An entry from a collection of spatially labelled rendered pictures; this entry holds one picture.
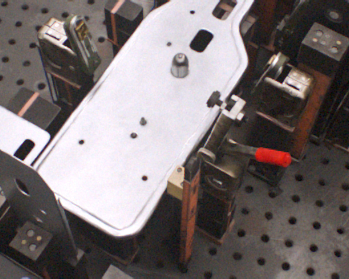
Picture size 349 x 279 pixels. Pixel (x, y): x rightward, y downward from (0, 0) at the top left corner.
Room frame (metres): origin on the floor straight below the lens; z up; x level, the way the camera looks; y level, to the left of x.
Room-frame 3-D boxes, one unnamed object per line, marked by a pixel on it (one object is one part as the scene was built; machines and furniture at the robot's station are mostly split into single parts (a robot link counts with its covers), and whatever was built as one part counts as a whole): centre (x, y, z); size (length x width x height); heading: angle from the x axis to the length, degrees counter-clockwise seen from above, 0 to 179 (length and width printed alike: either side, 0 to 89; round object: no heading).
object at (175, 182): (0.48, -0.01, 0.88); 0.04 x 0.04 x 0.36; 60
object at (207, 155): (0.52, -0.05, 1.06); 0.03 x 0.01 x 0.03; 60
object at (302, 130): (0.71, -0.25, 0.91); 0.07 x 0.05 x 0.42; 60
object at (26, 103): (0.64, 0.26, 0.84); 0.11 x 0.10 x 0.28; 60
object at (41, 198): (0.38, 0.20, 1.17); 0.12 x 0.01 x 0.34; 60
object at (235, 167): (0.52, -0.09, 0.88); 0.07 x 0.06 x 0.35; 60
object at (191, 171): (0.44, -0.03, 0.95); 0.03 x 0.01 x 0.50; 150
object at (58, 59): (0.76, 0.21, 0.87); 0.12 x 0.09 x 0.35; 60
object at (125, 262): (0.48, 0.13, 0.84); 0.12 x 0.05 x 0.29; 60
